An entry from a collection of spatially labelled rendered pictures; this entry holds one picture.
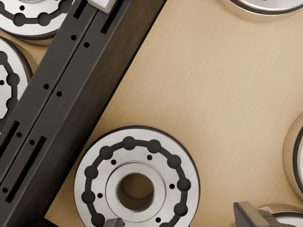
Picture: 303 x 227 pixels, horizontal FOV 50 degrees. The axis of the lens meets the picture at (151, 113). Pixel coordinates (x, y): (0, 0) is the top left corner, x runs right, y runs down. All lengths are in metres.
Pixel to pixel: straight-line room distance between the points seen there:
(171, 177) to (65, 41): 0.13
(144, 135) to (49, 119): 0.09
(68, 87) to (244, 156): 0.17
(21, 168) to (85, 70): 0.07
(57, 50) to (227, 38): 0.16
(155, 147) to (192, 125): 0.05
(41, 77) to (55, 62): 0.01
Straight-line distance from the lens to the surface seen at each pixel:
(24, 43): 0.32
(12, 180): 0.21
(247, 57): 0.30
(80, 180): 0.27
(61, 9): 0.28
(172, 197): 0.27
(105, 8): 0.19
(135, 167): 0.26
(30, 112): 0.20
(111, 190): 0.26
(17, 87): 0.28
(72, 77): 0.20
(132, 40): 0.26
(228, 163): 0.30
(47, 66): 0.20
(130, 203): 0.28
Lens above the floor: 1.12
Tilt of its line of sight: 87 degrees down
